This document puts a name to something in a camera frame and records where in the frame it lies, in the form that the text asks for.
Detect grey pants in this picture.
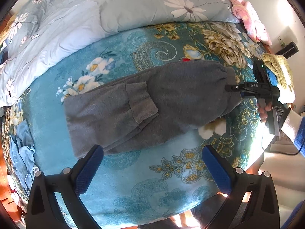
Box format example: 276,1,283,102
64,59,242,159

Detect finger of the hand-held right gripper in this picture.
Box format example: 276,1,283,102
225,82,257,98

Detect black cylinder speaker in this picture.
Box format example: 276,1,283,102
278,42,299,59

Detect blue sweatshirt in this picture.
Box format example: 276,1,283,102
8,120,36,191

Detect person's right forearm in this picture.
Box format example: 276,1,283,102
281,111,305,155

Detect teal floral blanket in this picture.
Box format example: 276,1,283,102
0,21,272,227

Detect yellow knit cloth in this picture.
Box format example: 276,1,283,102
262,53,296,103

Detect pink blanket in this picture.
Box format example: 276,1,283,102
228,0,272,46

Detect pale blue daisy duvet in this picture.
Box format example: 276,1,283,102
0,0,241,108

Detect black cable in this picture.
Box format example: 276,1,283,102
261,134,305,156

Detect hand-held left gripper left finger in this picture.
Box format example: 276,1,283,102
26,144,104,229

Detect person's right hand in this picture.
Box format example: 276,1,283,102
258,102,275,124

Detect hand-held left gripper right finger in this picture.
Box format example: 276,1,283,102
202,144,280,229

